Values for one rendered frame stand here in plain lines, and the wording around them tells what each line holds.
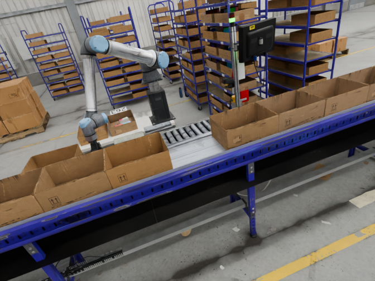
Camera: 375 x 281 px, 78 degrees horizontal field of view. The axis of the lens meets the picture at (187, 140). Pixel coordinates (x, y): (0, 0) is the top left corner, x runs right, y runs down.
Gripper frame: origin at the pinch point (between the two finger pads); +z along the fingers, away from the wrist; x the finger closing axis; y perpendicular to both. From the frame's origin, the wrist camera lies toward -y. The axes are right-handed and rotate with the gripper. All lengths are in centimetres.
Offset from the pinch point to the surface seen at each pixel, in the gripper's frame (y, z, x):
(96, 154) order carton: -29.4, -21.8, -4.4
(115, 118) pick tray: 89, 1, -17
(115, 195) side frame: -65, -10, -12
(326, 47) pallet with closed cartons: 292, 47, -529
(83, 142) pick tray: 51, 2, 18
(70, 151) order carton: 21.4, -6.5, 24.3
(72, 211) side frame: -65, -10, 13
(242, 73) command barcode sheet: 31, -30, -152
